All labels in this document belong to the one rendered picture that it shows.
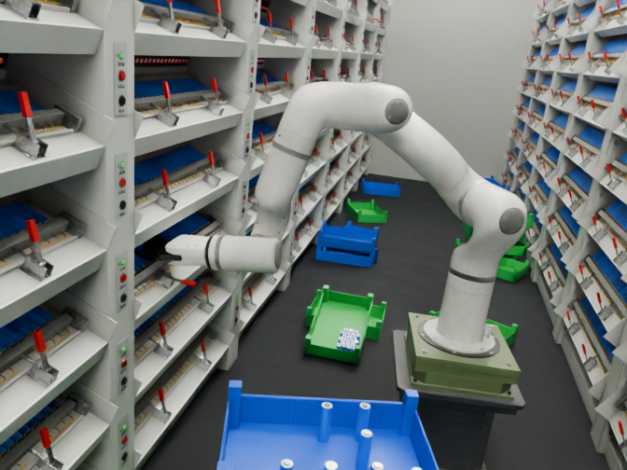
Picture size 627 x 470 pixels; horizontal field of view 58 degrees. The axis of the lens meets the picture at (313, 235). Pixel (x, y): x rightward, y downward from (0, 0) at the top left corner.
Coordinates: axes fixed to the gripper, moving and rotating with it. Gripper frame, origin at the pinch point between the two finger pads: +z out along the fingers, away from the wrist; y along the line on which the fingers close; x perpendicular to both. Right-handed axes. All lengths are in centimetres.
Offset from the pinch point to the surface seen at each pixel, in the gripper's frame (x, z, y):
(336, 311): 52, -28, -84
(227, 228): 5.8, -3.2, -39.2
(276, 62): -43, -1, -110
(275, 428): 13, -44, 44
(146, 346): 24.4, 2.6, 4.1
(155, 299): 8.4, -5.1, 10.7
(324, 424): 11, -52, 45
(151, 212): -11.9, -5.6, 8.9
